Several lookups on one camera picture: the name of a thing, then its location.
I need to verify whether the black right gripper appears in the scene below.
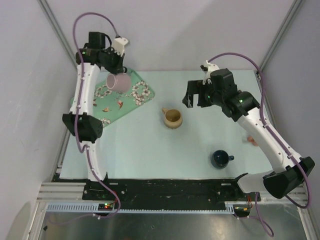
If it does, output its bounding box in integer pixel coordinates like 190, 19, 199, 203
182, 79, 224, 108

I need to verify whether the beige mug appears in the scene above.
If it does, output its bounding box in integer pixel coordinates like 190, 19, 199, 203
161, 107, 183, 130

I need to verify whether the pink ribbed mug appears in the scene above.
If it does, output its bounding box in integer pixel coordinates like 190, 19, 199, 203
105, 73, 132, 93

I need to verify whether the blue mug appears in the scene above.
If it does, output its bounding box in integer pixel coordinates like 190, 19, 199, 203
210, 150, 235, 169

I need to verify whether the orange cup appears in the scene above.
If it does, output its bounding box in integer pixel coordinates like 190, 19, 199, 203
247, 136, 258, 147

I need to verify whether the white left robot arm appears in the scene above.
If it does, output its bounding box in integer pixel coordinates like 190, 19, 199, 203
62, 32, 129, 182

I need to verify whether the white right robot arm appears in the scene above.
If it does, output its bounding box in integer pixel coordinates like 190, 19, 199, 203
182, 64, 315, 201

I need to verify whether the green floral tray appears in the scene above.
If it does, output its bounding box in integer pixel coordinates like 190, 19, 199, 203
69, 69, 156, 130

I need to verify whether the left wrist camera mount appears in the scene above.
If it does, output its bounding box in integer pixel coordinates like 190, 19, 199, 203
111, 36, 129, 57

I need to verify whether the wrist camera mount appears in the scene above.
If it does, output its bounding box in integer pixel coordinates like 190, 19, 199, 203
200, 60, 220, 85
111, 36, 129, 57

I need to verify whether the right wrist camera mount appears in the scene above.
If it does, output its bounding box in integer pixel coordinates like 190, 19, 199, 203
200, 60, 220, 85

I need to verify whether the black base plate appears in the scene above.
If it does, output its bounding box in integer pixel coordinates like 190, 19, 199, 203
51, 177, 262, 211

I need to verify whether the aluminium frame rail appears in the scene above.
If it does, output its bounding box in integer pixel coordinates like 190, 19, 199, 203
37, 182, 85, 202

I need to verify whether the white slotted cable duct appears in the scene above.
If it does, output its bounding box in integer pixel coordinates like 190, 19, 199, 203
46, 202, 235, 214

